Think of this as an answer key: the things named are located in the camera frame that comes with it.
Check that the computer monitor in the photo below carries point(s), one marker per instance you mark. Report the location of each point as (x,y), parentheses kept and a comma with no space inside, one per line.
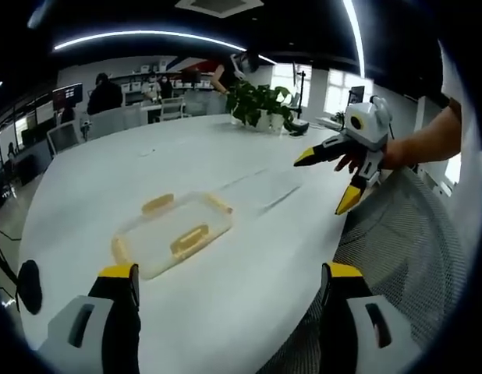
(357,96)
(67,95)

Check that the small black device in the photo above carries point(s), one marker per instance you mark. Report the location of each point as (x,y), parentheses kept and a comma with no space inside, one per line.
(299,128)

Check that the black tripod stand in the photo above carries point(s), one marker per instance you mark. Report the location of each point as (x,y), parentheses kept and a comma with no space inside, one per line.
(300,89)

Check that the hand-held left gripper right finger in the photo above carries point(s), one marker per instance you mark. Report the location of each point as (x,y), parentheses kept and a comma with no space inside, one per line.
(366,323)

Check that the ceiling light strip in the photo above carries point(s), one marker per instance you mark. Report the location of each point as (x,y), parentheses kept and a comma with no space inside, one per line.
(147,37)
(356,35)

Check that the grey mesh office chair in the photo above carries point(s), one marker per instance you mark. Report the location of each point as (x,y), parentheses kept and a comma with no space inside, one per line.
(401,241)

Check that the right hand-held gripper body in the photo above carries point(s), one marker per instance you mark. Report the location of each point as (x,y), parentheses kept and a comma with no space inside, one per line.
(367,126)

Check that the ceiling air vent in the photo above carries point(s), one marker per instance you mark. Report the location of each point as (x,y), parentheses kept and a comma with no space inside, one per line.
(213,7)

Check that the black round object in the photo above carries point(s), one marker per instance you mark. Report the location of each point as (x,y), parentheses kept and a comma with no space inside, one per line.
(29,286)

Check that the clear lid with yellow clips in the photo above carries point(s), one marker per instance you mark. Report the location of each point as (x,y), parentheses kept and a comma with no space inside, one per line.
(174,230)

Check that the person's right hand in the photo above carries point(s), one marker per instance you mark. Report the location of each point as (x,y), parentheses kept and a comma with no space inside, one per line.
(352,161)

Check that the green potted plant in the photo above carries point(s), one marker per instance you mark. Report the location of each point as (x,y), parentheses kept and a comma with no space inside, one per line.
(260,103)

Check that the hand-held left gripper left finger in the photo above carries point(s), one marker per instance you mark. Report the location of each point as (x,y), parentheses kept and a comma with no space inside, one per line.
(89,323)

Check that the white office chair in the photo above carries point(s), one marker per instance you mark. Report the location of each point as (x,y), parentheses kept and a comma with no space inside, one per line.
(172,108)
(63,137)
(108,122)

